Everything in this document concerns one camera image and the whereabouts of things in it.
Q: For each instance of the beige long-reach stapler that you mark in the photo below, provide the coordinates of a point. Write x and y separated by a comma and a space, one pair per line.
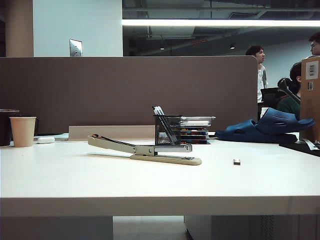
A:
145, 150

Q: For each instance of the silver staple strip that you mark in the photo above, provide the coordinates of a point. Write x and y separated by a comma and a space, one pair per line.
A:
237, 161

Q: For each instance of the white pen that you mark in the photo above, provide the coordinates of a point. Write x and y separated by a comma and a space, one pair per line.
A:
160, 110
155, 110

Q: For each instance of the black mesh pen holder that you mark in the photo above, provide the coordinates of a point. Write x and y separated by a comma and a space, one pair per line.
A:
175, 130

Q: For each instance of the colourful printed box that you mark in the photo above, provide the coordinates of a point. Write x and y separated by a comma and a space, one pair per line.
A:
193, 135
195, 142
193, 129

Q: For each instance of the clear plastic case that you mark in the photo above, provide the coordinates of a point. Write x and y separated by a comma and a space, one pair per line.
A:
196, 121

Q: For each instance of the brown desk partition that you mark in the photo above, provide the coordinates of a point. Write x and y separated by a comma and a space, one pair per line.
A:
100, 92

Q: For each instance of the blue rubber slipper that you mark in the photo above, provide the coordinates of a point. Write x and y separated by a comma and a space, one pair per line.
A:
240, 133
280, 120

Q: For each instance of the white ceiling light strip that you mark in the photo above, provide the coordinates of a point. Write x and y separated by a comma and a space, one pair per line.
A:
212, 22

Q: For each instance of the standing person white shirt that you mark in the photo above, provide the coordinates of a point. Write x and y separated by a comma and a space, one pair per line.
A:
261, 75

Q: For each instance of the black monitor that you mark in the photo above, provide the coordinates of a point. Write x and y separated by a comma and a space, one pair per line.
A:
268, 96

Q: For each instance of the white eraser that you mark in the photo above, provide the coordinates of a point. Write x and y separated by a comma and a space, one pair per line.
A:
45, 140

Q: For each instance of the black chair headrest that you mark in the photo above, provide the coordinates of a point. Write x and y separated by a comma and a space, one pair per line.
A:
285, 85

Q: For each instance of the seated person green shirt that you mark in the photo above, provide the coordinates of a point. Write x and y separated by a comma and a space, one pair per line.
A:
290, 107

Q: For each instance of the tan paper cup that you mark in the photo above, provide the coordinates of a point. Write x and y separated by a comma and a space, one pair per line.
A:
23, 132

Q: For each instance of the black desk mat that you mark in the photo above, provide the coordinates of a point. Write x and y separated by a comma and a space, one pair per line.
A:
297, 147

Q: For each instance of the brown cardboard box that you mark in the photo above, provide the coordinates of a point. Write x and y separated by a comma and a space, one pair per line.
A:
310, 112

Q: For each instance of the dark round container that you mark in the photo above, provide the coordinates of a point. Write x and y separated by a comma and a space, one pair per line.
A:
4, 127

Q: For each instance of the person with glasses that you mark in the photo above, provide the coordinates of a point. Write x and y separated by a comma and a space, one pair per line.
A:
315, 45

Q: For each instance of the metal wall switch plate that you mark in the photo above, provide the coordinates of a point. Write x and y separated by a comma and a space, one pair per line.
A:
76, 47

